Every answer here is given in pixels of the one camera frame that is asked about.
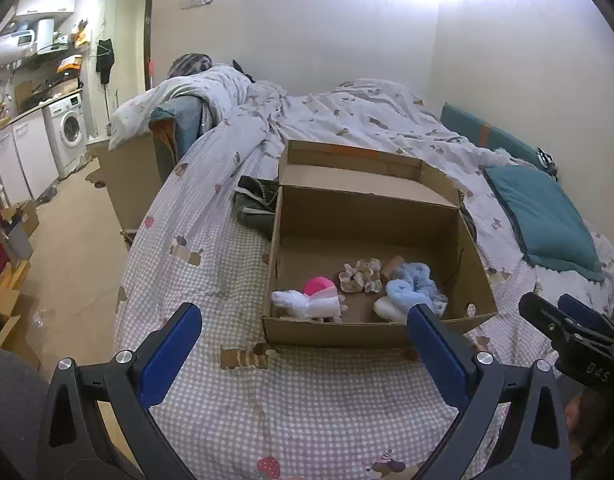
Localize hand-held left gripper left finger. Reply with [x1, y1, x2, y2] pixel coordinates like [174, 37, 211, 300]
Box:
[37, 302, 204, 480]

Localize white washing machine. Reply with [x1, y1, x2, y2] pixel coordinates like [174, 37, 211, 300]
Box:
[43, 91, 88, 179]

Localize black hanging garment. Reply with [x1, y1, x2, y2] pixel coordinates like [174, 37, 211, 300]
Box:
[96, 38, 116, 85]

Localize grey bin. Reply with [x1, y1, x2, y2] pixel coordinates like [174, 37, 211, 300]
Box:
[1, 220, 34, 262]

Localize blue grey garment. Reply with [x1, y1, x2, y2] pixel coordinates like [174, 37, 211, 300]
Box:
[149, 95, 206, 167]

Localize large plain cardboard box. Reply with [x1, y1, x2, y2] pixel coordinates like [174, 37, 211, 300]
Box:
[87, 132, 164, 243]

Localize dark green cloth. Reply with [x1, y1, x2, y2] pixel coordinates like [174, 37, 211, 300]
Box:
[231, 176, 283, 235]

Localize grey cloth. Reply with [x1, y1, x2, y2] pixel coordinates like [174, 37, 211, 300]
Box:
[0, 347, 50, 480]

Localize blue fluffy sock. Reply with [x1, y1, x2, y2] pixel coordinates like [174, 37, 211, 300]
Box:
[385, 261, 448, 318]

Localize checked bed sheet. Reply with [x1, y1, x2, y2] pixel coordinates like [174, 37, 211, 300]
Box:
[112, 125, 613, 480]

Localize white fluffy sock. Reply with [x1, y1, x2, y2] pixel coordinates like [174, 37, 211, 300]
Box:
[374, 297, 410, 322]

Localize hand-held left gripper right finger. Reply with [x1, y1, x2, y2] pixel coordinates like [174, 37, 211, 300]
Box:
[407, 304, 573, 480]

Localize flat cardboard pieces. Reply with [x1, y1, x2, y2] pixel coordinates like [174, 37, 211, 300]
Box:
[0, 260, 44, 366]

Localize white wall cabinet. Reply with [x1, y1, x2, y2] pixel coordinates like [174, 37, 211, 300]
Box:
[14, 0, 76, 17]

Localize white microwave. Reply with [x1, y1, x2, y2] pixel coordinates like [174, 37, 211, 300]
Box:
[0, 30, 36, 64]

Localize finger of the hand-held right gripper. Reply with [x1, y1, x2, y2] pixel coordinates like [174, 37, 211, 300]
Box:
[558, 294, 614, 341]
[518, 292, 595, 356]

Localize person's right hand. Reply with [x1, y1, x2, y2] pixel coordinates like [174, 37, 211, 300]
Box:
[564, 394, 595, 441]

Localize white printed duvet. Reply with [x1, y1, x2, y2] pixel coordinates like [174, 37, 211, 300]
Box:
[109, 65, 518, 196]

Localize white cloth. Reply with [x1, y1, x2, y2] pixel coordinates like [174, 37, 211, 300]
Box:
[271, 290, 344, 322]

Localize teal pillow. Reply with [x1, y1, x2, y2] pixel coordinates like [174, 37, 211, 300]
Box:
[484, 165, 605, 282]

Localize dark striped pillow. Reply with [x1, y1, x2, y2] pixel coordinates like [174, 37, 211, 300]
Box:
[168, 53, 213, 79]

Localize white water heater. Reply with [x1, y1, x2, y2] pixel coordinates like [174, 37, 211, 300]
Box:
[37, 17, 56, 54]

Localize white kitchen cabinet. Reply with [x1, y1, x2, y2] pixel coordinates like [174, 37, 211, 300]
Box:
[0, 109, 61, 207]

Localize teal blanket with orange stripe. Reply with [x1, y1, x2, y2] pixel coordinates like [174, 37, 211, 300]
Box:
[439, 102, 548, 171]

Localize black white patterned item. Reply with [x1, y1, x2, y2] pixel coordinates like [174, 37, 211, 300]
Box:
[534, 147, 558, 179]

